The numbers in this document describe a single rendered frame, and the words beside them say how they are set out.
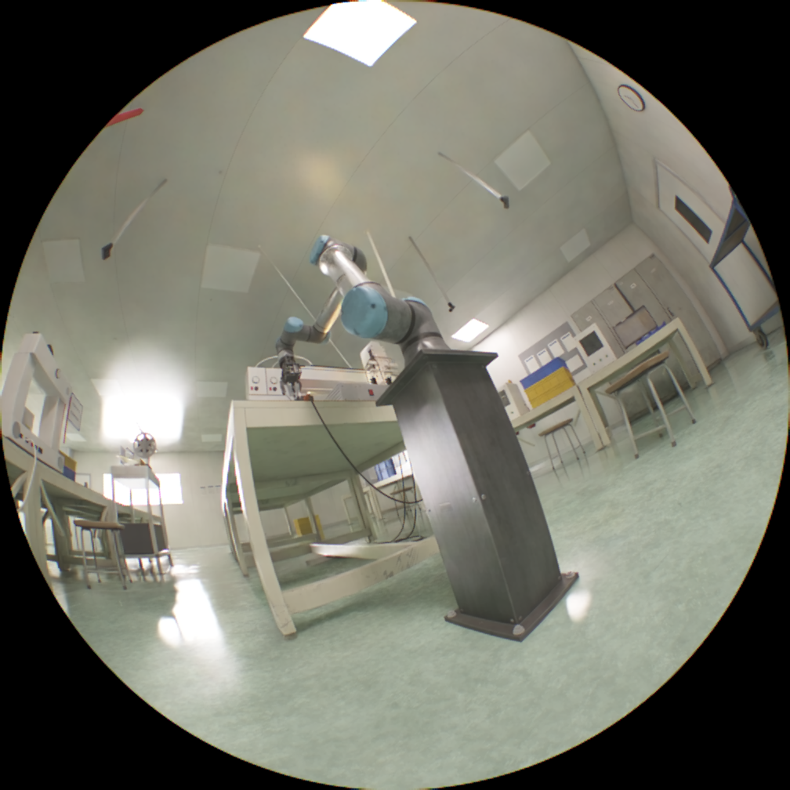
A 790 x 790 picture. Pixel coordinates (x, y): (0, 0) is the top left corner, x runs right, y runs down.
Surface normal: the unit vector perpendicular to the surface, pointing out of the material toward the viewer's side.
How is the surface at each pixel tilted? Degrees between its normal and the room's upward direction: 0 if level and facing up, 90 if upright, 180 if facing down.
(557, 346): 90
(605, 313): 90
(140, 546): 90
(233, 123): 180
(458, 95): 180
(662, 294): 90
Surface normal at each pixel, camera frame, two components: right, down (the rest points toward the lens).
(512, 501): 0.43, -0.46
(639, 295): -0.76, -0.01
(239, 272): 0.29, 0.88
